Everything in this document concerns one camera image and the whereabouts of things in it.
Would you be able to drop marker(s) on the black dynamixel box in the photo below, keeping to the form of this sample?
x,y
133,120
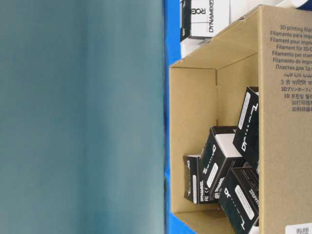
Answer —
x,y
239,199
246,139
218,156
196,189

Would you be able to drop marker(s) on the black white Robotis box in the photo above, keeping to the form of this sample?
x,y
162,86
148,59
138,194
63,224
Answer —
x,y
202,19

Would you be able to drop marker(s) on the brown cardboard box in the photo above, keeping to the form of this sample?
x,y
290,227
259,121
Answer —
x,y
271,48

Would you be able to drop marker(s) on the blue table cloth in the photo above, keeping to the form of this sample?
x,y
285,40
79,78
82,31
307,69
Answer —
x,y
172,53

